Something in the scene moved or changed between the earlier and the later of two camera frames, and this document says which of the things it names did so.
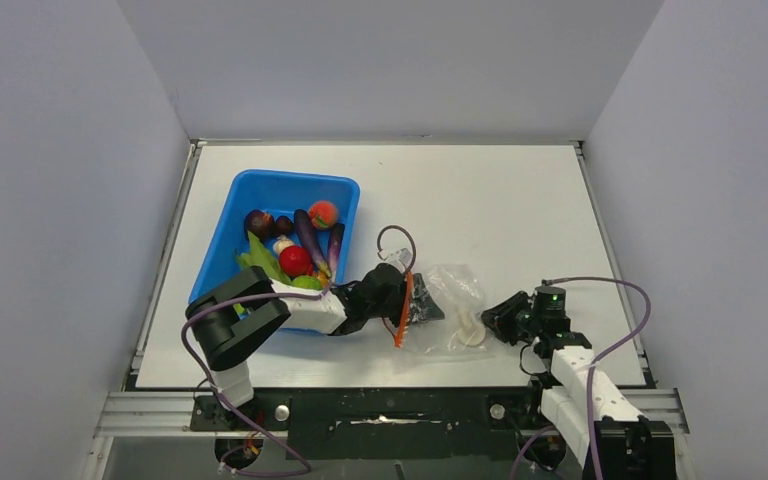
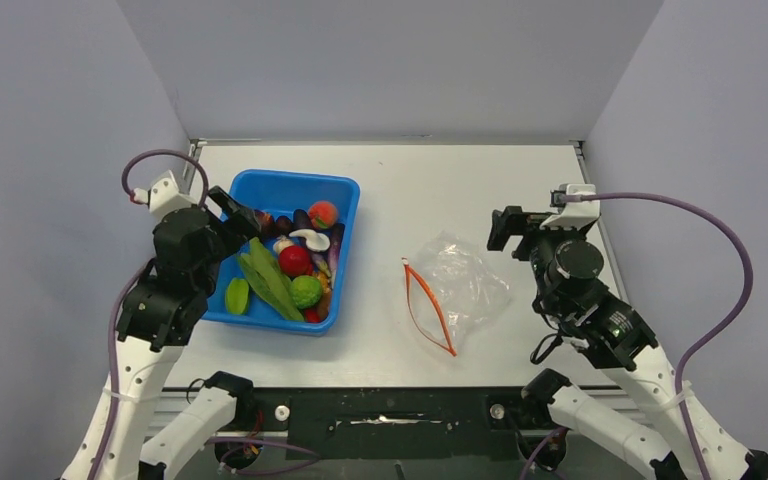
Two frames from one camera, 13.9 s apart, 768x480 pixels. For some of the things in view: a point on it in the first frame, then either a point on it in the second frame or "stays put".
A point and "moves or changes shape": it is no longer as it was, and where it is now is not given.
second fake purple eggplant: x=335 y=246 stays put
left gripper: x=422 y=308 → x=240 y=225
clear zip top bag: x=460 y=296 moves or changes shape
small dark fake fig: x=283 y=225 stays put
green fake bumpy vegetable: x=307 y=282 stays put
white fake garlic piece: x=471 y=333 → x=314 y=240
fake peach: x=323 y=214 stays put
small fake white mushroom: x=281 y=243 stays put
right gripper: x=498 y=319 → x=513 y=219
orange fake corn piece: x=323 y=279 stays put
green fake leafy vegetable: x=260 y=255 stays put
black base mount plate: x=383 y=424 stays put
